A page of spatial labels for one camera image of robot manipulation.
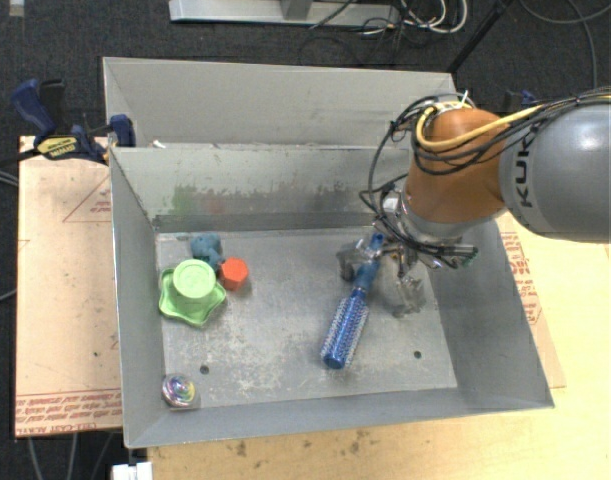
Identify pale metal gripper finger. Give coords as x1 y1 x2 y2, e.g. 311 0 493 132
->
336 243 362 283
392 273 429 319

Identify blue round hairbrush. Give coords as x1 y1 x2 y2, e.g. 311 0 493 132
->
319 232 387 371

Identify grey metal bin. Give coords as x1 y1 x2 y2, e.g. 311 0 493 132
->
102 56 555 450

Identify orange-red hexagonal block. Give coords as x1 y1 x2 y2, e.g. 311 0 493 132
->
218 257 250 292

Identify teal toy animal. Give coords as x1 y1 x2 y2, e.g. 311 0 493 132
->
189 232 226 272

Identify green wavy-rimmed cup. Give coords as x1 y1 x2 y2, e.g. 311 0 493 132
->
158 259 228 329

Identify iridescent shiny ball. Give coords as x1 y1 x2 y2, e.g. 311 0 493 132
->
161 373 199 410

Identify brown cardboard board, red print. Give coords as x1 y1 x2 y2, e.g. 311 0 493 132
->
14 135 567 439

